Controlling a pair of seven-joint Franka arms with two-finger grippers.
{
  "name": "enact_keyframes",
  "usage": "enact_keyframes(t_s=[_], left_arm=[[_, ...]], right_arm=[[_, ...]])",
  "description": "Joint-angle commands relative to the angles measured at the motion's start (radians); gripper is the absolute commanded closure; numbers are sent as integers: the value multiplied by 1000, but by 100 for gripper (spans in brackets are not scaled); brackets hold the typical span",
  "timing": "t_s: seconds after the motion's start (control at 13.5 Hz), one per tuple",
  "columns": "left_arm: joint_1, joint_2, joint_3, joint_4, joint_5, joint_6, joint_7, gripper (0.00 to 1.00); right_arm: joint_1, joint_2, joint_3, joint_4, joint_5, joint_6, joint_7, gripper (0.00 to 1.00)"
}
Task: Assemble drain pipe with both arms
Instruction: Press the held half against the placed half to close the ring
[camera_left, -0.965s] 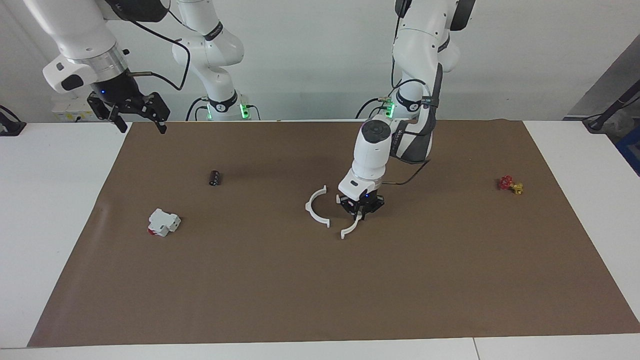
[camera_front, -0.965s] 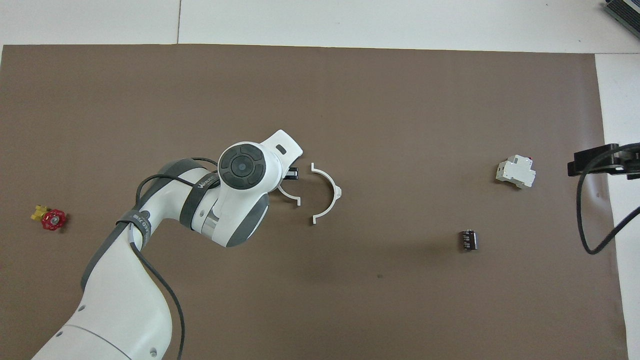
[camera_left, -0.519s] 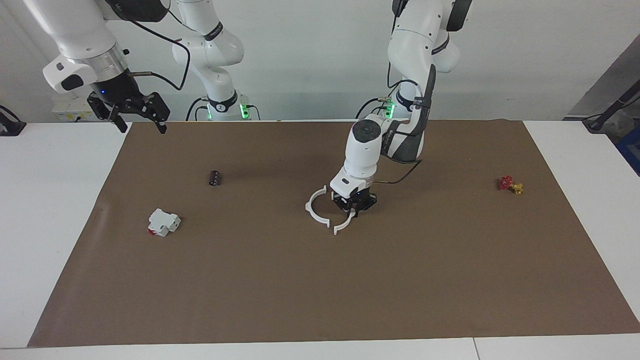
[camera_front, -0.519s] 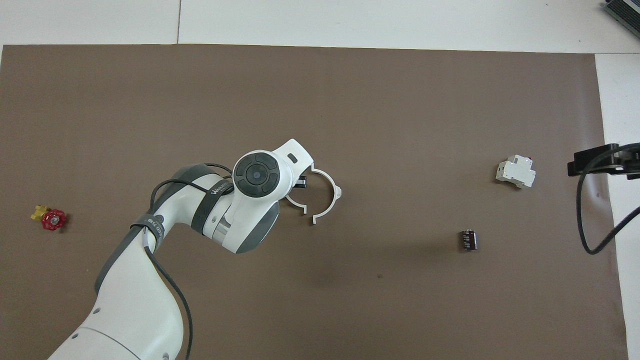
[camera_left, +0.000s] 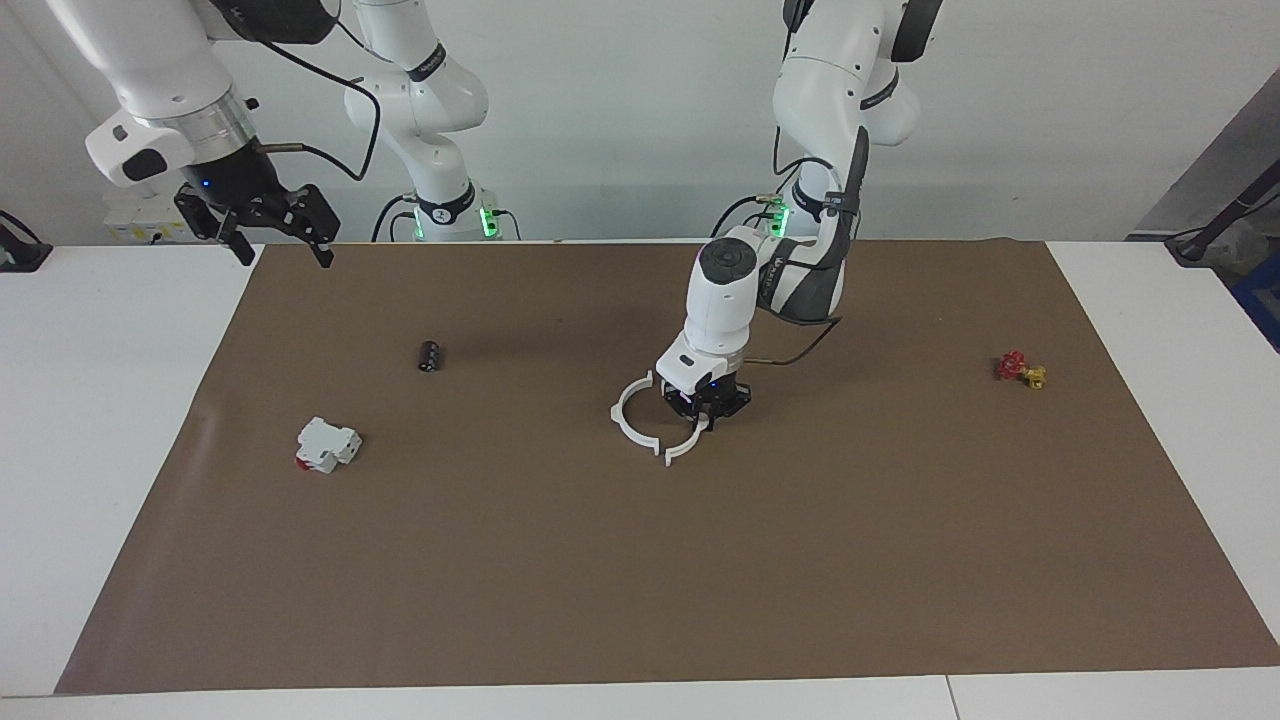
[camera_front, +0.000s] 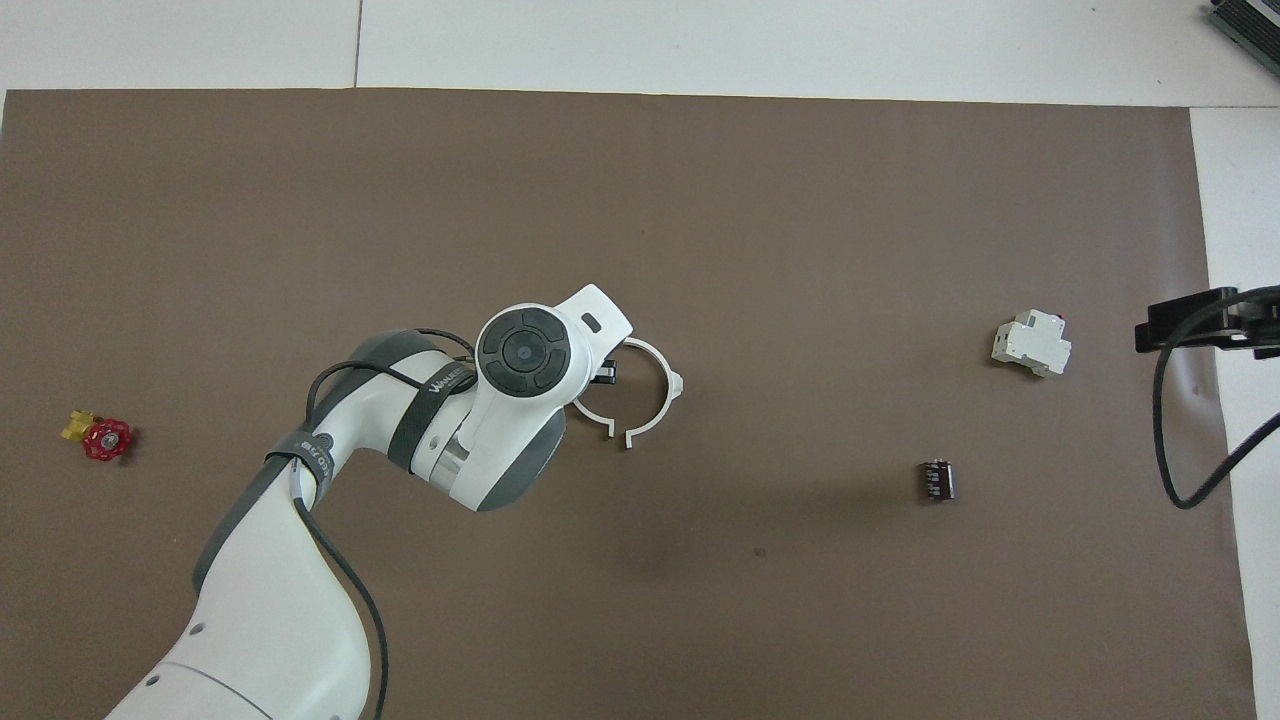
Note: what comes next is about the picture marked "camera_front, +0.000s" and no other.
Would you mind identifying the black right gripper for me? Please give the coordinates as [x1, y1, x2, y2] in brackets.
[1135, 285, 1280, 359]

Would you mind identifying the white half-ring pipe clamp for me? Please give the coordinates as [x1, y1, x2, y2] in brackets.
[622, 338, 687, 449]
[572, 395, 614, 439]

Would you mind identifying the white circuit breaker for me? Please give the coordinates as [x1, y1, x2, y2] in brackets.
[990, 310, 1073, 379]

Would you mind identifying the brown table mat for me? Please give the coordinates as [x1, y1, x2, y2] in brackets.
[0, 88, 1257, 720]

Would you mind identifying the grey ribbed device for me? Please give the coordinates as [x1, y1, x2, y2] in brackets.
[1205, 0, 1280, 51]

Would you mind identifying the red and yellow valve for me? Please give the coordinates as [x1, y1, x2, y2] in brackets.
[62, 408, 134, 462]

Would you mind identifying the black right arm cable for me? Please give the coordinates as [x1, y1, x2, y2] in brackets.
[1153, 288, 1280, 510]

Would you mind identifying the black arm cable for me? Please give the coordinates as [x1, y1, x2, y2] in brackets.
[290, 328, 473, 720]
[1153, 288, 1280, 510]

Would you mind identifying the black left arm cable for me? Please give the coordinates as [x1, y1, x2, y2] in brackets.
[290, 328, 473, 720]

